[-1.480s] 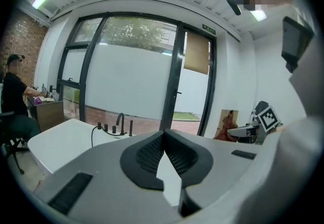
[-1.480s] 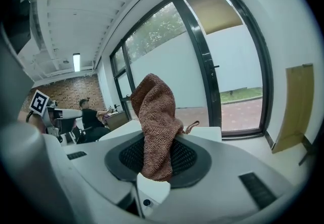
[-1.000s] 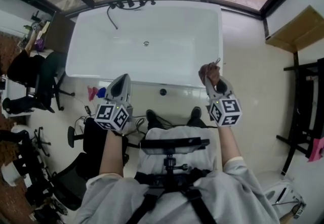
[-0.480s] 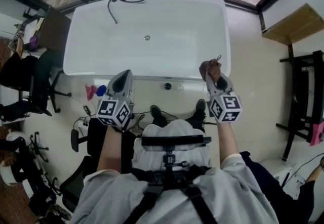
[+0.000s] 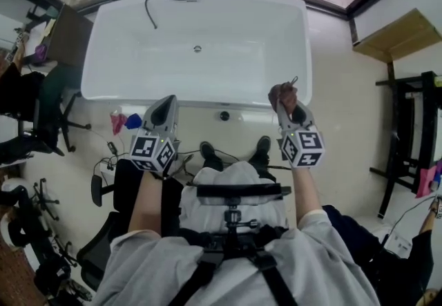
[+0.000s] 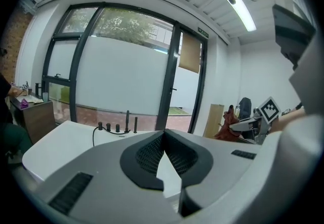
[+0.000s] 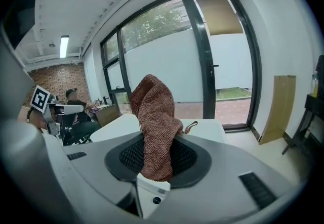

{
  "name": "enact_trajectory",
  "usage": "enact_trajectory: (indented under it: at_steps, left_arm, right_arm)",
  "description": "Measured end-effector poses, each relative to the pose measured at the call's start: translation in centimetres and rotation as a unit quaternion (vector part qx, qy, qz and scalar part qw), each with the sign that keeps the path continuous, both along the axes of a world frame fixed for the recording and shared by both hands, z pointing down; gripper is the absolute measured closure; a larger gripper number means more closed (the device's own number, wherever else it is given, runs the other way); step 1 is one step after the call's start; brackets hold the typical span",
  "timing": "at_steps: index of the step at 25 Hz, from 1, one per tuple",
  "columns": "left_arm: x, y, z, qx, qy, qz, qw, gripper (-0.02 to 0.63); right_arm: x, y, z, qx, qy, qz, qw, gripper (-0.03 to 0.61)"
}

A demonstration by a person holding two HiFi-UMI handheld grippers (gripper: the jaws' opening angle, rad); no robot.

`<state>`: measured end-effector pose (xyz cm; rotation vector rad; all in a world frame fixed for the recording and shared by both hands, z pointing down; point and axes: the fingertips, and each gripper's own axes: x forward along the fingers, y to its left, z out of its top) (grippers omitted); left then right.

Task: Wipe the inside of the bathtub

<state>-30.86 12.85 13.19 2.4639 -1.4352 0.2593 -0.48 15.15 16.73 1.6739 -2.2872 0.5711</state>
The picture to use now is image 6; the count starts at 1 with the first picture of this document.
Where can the brown paper sheet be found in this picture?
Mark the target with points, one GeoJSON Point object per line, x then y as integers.
{"type": "Point", "coordinates": [189, 53]}

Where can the clear glass cup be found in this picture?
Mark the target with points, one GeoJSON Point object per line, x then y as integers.
{"type": "Point", "coordinates": [45, 97]}

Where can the black-framed window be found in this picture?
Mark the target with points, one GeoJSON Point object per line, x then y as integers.
{"type": "Point", "coordinates": [79, 66]}

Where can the leaning cardboard panel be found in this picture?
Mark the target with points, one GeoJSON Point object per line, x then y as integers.
{"type": "Point", "coordinates": [213, 119]}

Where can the black faucet knob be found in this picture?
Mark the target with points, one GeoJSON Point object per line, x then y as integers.
{"type": "Point", "coordinates": [108, 127]}
{"type": "Point", "coordinates": [118, 128]}
{"type": "Point", "coordinates": [100, 125]}

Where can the black hand shower wand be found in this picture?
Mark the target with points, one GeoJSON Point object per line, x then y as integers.
{"type": "Point", "coordinates": [127, 122]}

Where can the black basin faucet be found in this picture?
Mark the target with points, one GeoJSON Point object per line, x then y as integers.
{"type": "Point", "coordinates": [38, 90]}

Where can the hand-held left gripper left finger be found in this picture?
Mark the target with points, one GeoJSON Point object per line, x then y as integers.
{"type": "Point", "coordinates": [106, 167]}

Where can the purple small object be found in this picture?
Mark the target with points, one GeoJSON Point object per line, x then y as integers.
{"type": "Point", "coordinates": [24, 104]}

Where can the yellow-green bottle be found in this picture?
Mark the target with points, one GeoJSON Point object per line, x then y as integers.
{"type": "Point", "coordinates": [237, 111]}

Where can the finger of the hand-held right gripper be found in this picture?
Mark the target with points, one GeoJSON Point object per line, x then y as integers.
{"type": "Point", "coordinates": [241, 127]}

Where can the wooden cabinet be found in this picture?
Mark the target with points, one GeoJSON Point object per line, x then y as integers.
{"type": "Point", "coordinates": [38, 119]}

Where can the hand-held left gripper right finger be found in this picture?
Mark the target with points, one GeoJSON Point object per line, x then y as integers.
{"type": "Point", "coordinates": [222, 162]}

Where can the long ceiling light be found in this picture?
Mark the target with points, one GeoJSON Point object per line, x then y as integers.
{"type": "Point", "coordinates": [243, 13]}

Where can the green exit sign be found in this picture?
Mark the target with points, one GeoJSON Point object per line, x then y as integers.
{"type": "Point", "coordinates": [203, 33]}

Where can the black bag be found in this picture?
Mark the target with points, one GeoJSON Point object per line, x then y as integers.
{"type": "Point", "coordinates": [245, 108]}

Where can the brown wiping cloth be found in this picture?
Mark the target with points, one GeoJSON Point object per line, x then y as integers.
{"type": "Point", "coordinates": [227, 132]}

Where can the black-framed glass door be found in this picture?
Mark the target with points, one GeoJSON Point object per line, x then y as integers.
{"type": "Point", "coordinates": [164, 79]}

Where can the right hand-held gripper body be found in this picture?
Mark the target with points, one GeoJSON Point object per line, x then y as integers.
{"type": "Point", "coordinates": [269, 110]}

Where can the person's right forearm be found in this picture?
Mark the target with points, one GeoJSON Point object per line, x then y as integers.
{"type": "Point", "coordinates": [288, 119]}

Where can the black tub spout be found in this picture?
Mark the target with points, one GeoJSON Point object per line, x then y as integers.
{"type": "Point", "coordinates": [136, 124]}

